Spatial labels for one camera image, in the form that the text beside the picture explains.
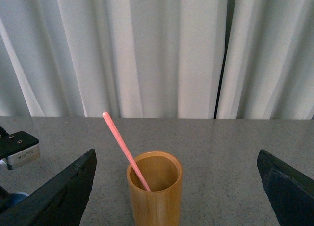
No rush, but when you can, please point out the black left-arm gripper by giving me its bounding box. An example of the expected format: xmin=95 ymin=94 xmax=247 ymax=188
xmin=0 ymin=127 xmax=39 ymax=159

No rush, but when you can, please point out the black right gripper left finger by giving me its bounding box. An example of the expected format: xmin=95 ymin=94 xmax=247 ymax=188
xmin=0 ymin=149 xmax=97 ymax=226

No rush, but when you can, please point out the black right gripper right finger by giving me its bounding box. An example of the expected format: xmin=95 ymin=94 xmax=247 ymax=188
xmin=257 ymin=150 xmax=314 ymax=226

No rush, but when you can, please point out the pink chopstick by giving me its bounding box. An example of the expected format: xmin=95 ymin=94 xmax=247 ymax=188
xmin=102 ymin=111 xmax=151 ymax=192

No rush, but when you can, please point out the blue cup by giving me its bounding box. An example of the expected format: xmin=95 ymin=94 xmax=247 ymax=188
xmin=6 ymin=192 xmax=29 ymax=208

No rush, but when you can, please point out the bamboo chopstick holder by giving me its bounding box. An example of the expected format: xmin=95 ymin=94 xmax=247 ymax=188
xmin=126 ymin=151 xmax=183 ymax=226

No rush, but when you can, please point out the white curtain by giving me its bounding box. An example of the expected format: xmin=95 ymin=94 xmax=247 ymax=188
xmin=0 ymin=0 xmax=314 ymax=120

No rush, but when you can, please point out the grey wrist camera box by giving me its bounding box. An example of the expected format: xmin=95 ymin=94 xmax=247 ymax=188
xmin=0 ymin=144 xmax=40 ymax=170

